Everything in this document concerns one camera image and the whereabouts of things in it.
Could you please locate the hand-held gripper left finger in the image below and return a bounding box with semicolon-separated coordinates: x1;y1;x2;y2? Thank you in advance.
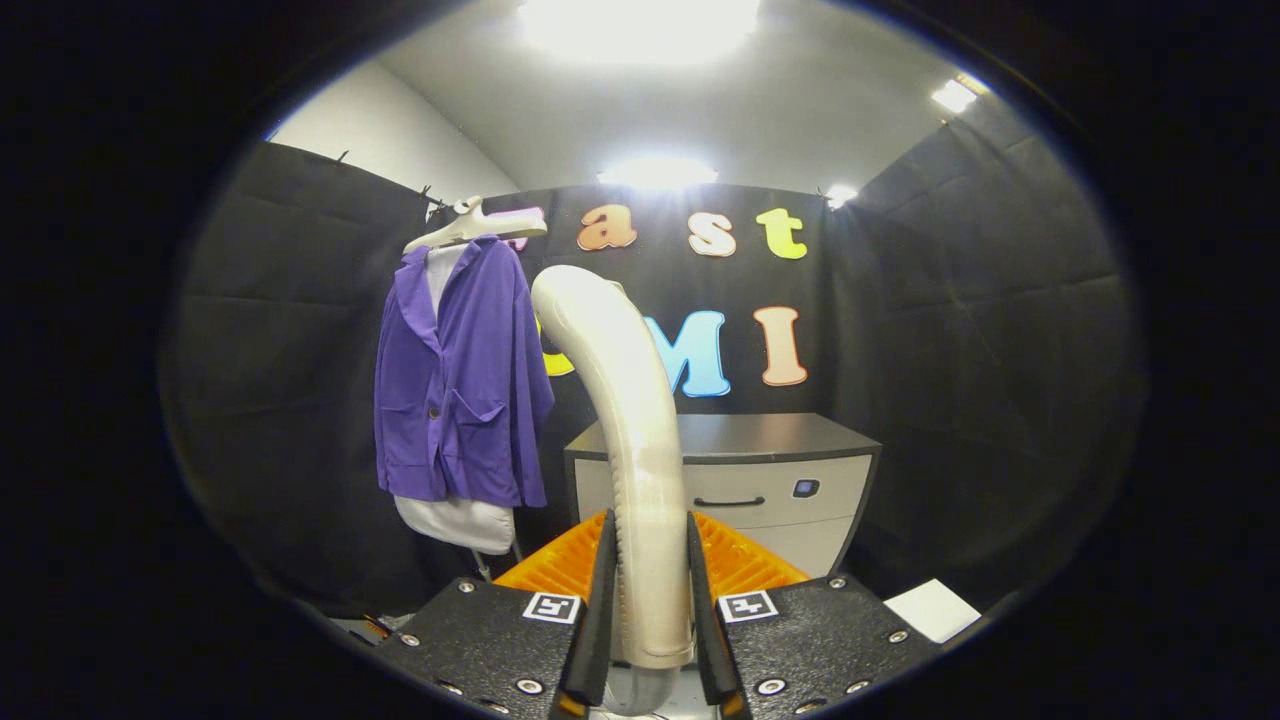
375;510;618;719

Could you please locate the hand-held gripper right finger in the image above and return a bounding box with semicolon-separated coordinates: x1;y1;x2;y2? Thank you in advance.
686;510;943;717

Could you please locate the white garment steamer head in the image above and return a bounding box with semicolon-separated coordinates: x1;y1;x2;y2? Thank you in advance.
530;264;696;671

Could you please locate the purple jacket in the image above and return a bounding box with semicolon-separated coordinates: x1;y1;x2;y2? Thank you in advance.
374;236;555;509

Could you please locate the white padded garment form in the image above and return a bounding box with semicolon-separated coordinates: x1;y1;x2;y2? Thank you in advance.
393;243;517;556

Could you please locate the white clothes hanger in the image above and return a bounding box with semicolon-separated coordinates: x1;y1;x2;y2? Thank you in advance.
403;196;549;255

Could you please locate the grey cabinet with dark top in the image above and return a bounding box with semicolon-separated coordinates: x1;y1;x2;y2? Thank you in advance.
563;412;883;581

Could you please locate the white flat box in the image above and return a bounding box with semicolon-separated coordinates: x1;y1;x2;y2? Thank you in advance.
884;578;983;645

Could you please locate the long ceiling strip light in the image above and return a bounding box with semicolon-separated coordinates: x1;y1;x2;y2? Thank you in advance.
597;155;719;191

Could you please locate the small square ceiling light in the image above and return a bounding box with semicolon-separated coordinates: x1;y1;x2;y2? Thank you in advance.
930;75;991;114

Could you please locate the large ceiling light panel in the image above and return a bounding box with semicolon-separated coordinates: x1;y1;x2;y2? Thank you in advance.
515;0;761;66

